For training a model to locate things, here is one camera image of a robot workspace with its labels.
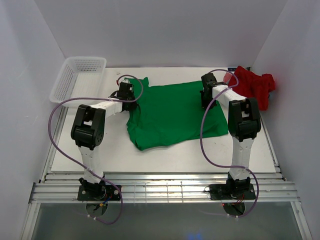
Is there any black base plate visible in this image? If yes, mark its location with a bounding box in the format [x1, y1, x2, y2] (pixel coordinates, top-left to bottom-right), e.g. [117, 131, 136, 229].
[77, 185, 121, 202]
[208, 183, 256, 200]

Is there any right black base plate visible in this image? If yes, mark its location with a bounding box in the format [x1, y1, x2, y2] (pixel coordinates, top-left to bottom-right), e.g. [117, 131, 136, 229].
[208, 183, 256, 200]

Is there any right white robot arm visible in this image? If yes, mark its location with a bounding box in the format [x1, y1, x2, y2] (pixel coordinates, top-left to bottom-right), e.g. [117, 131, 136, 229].
[200, 72, 261, 200]

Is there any red t shirt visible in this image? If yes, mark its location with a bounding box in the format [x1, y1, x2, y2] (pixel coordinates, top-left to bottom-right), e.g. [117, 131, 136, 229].
[232, 66, 276, 111]

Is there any aluminium rail frame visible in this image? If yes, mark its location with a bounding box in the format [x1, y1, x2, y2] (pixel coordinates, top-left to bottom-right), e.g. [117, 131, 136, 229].
[30, 108, 299, 204]

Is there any white plastic basket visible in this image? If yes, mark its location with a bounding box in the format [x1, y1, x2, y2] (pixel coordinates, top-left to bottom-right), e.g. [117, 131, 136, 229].
[49, 56, 107, 108]

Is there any pink folded cloth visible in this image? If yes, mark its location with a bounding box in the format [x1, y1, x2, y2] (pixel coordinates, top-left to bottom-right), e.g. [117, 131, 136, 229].
[223, 72, 233, 84]

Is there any green t shirt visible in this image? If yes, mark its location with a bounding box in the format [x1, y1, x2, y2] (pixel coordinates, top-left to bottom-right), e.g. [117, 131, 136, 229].
[126, 77, 228, 151]

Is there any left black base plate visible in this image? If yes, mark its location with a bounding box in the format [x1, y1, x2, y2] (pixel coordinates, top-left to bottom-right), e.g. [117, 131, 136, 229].
[77, 185, 121, 202]

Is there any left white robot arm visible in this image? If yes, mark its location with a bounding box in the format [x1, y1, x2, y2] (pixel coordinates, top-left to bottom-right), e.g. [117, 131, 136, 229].
[70, 81, 137, 201]

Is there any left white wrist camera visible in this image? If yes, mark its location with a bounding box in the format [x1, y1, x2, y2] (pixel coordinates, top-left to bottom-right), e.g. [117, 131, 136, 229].
[116, 78, 131, 86]

